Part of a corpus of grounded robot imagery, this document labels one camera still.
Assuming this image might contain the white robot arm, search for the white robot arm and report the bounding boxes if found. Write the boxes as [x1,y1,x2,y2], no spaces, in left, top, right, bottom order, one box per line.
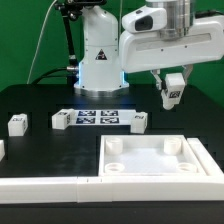
[74,0,224,96]

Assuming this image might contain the white square tabletop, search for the white square tabletop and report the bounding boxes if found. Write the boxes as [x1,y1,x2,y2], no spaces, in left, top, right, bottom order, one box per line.
[98,135,206,176]

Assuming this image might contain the black cables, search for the black cables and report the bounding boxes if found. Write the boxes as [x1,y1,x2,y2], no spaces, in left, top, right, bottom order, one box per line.
[31,67,79,85]

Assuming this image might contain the white cable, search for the white cable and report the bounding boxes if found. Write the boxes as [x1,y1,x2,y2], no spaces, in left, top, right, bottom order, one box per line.
[26,0,61,85]

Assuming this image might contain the tag marker sheet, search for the tag marker sheet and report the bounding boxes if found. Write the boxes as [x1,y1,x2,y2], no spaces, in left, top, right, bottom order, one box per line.
[72,109,136,126]

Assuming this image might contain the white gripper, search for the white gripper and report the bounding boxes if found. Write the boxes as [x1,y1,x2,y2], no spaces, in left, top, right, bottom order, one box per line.
[119,16,224,90]

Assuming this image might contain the white U-shaped obstacle fence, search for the white U-shaped obstacle fence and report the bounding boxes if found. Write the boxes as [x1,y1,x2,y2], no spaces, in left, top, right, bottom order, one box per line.
[0,138,224,204]

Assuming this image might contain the white block left edge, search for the white block left edge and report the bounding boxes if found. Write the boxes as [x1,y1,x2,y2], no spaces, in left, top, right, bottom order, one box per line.
[0,140,5,162]

